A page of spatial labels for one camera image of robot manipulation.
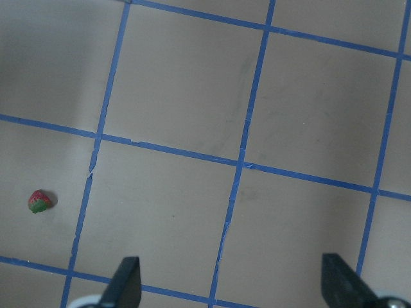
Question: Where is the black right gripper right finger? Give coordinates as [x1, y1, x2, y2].
[321, 253, 385, 308]

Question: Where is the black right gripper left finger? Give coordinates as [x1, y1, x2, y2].
[98, 257, 141, 308]

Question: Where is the strawberry with green leaves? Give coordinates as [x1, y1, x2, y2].
[28, 190, 52, 214]

